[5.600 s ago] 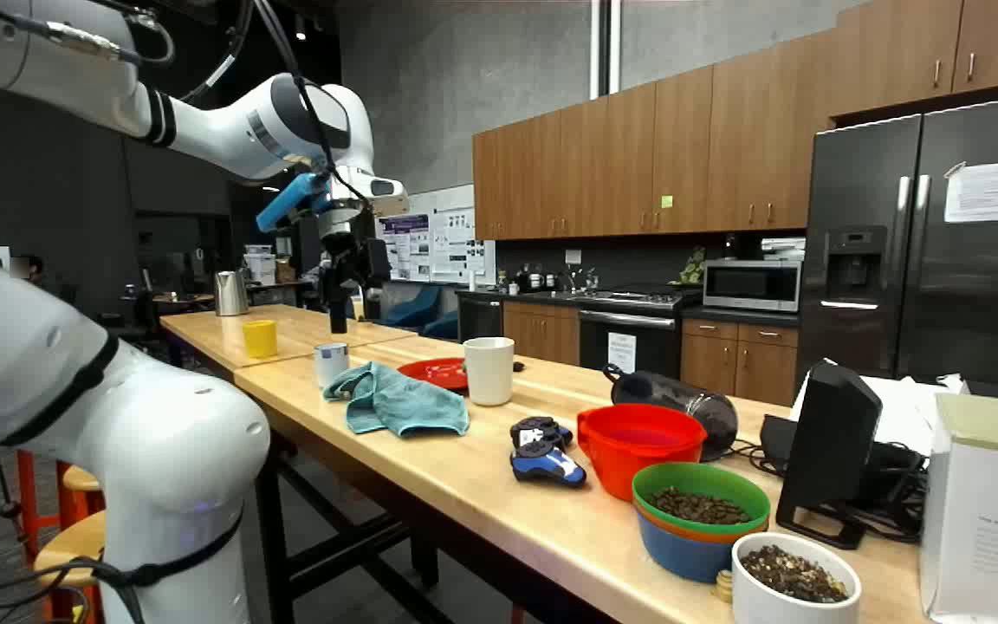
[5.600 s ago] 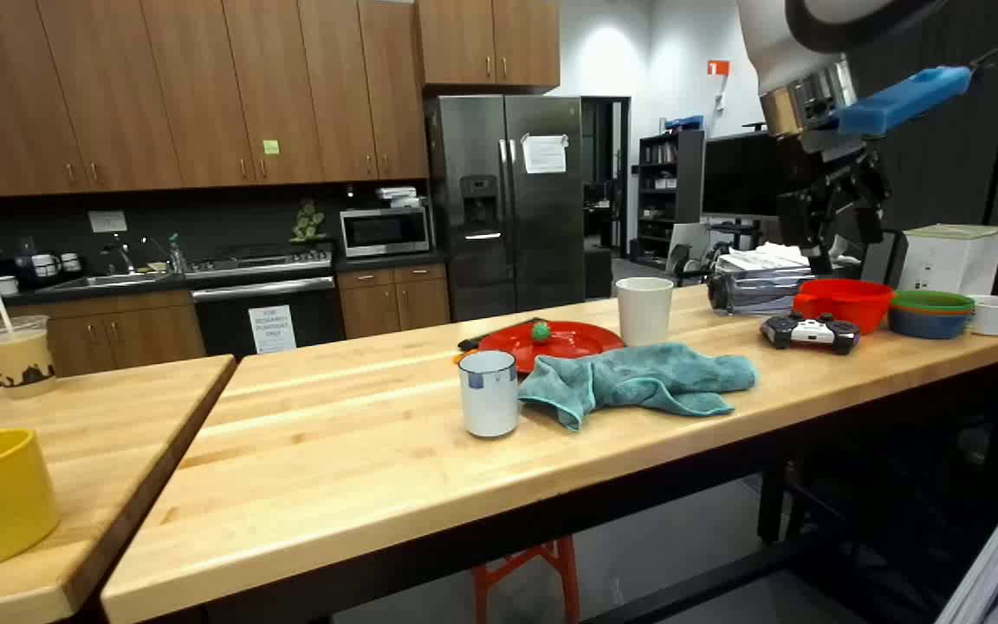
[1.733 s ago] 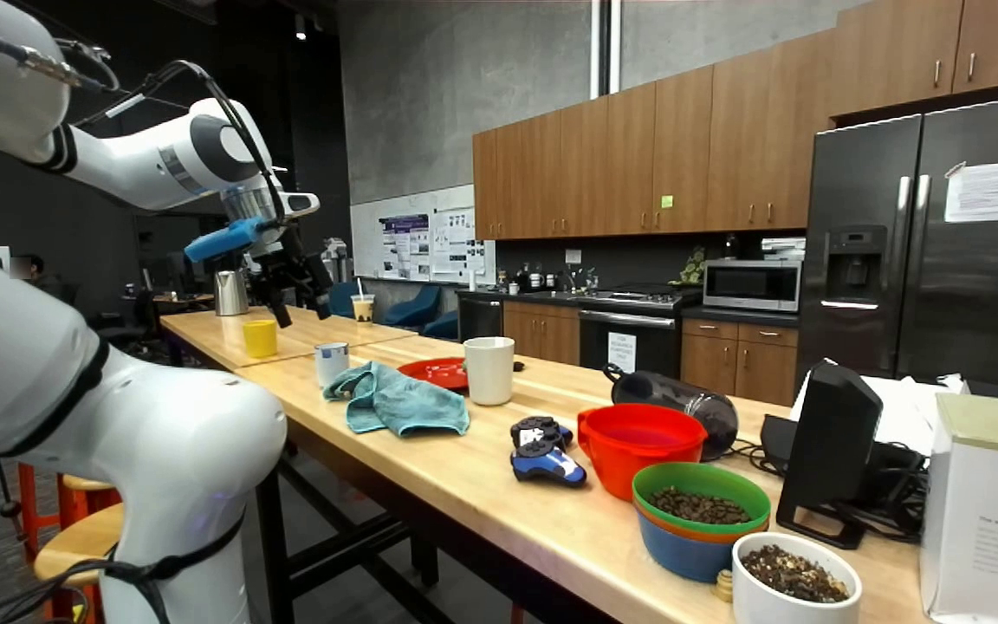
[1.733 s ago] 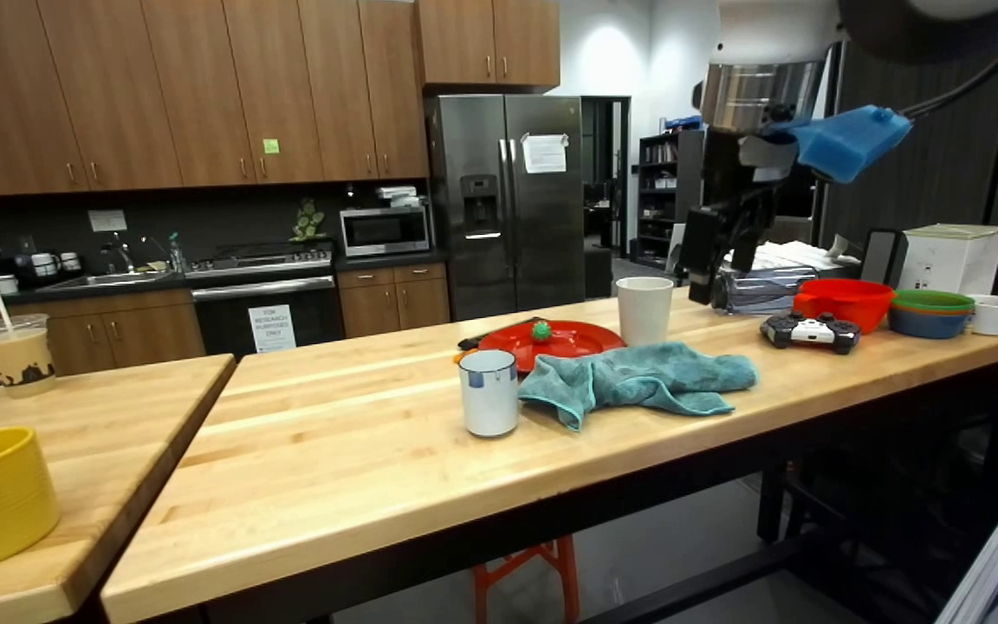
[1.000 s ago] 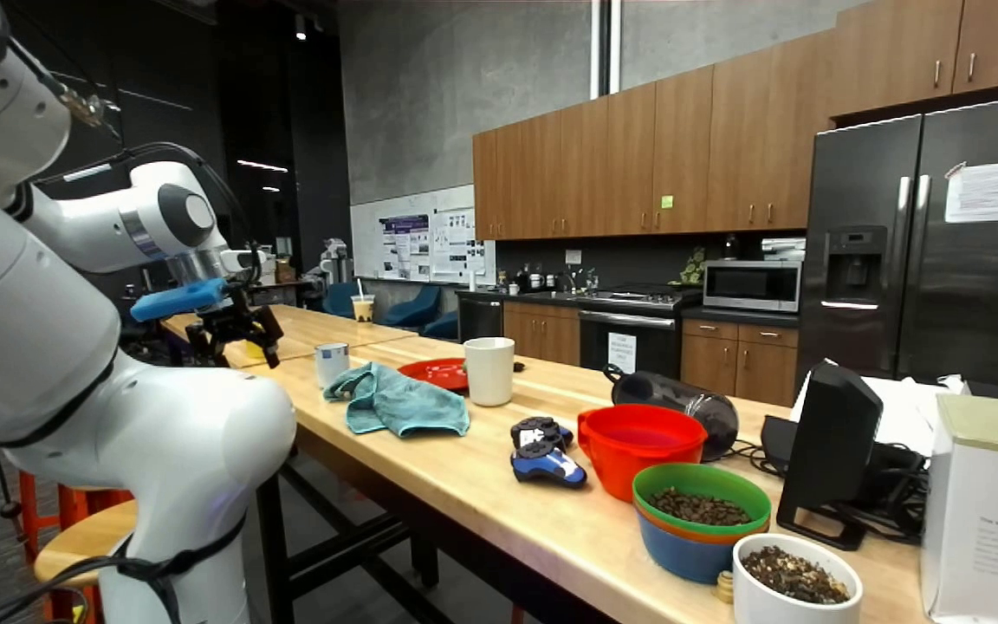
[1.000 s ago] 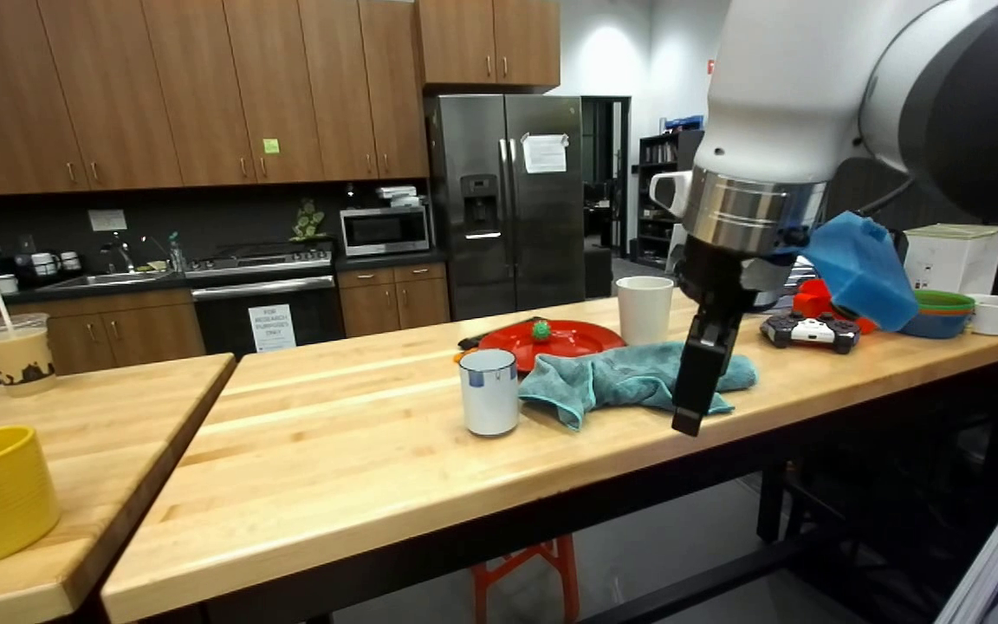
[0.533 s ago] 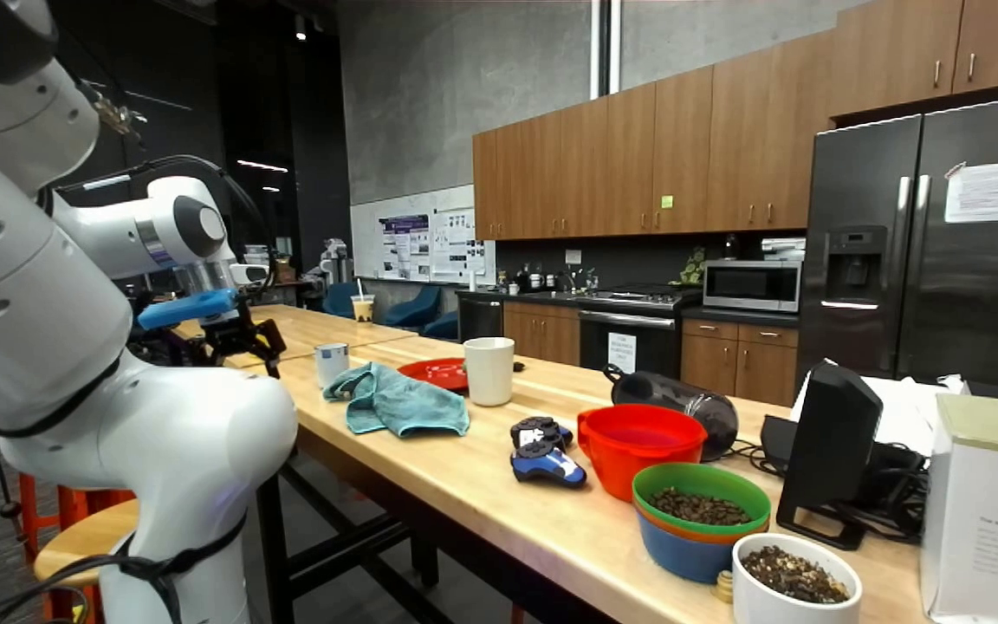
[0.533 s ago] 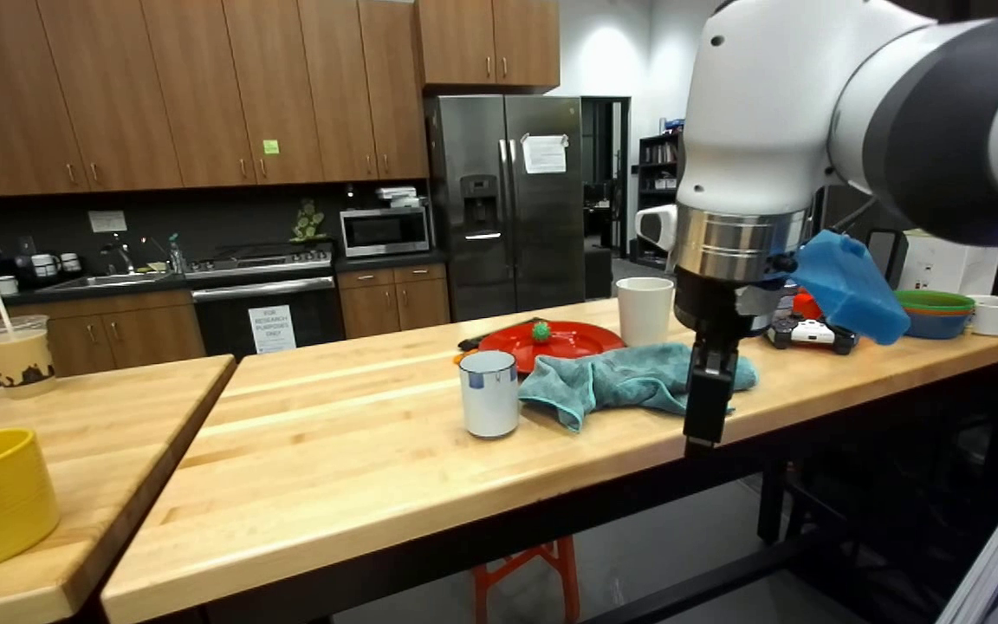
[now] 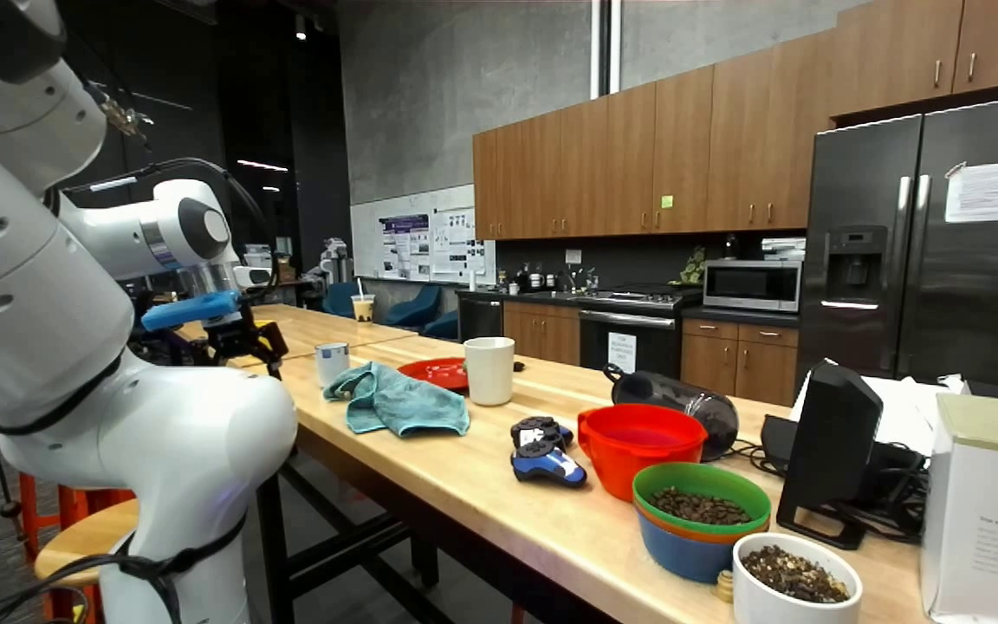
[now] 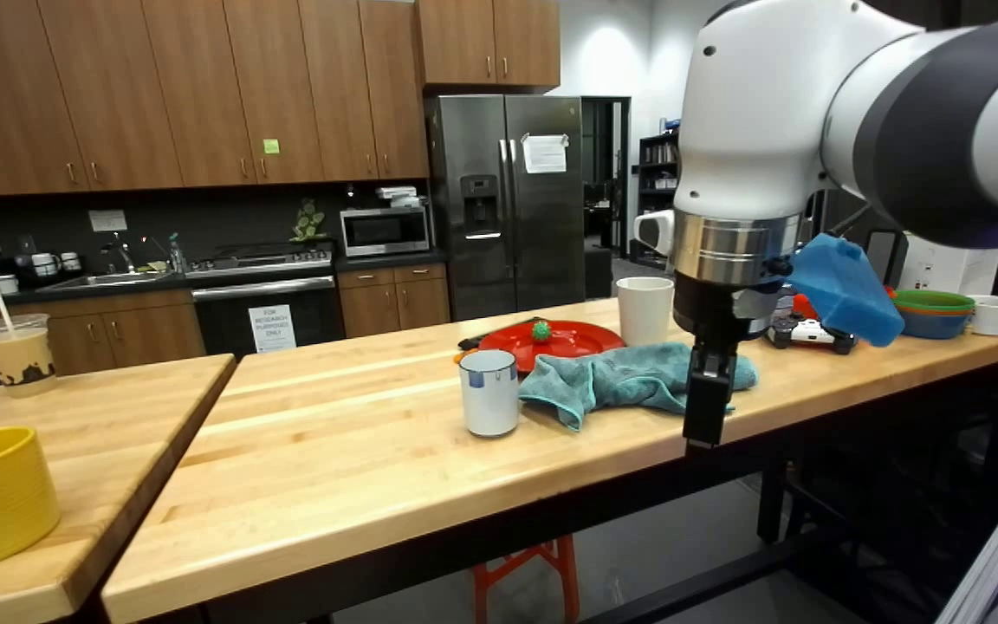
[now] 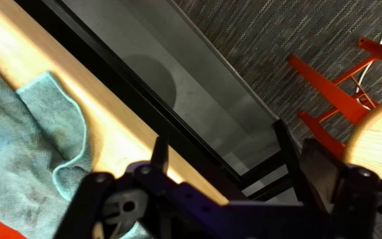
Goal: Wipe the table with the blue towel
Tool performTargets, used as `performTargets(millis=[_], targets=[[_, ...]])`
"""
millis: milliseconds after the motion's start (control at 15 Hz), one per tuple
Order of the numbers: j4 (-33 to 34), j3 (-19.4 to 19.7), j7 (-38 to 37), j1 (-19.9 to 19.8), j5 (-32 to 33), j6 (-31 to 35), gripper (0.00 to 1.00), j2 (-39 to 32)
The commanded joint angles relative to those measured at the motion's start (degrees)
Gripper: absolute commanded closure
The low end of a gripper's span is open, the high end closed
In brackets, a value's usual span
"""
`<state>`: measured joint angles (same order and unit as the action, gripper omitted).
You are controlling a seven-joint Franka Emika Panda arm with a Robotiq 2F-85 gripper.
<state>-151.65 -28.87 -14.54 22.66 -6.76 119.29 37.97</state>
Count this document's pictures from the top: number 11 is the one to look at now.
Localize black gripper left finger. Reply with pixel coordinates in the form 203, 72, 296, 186
53, 135, 189, 239

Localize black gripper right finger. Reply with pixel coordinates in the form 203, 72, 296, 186
299, 137, 382, 239

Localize blue microfiber towel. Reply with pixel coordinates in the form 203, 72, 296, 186
0, 57, 93, 239

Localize wooden stool with orange legs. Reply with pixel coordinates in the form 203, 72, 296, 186
287, 36, 382, 185

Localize grey floor panel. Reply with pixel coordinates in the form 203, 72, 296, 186
63, 0, 290, 178

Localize black table frame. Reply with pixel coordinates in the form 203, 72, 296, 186
14, 0, 308, 203

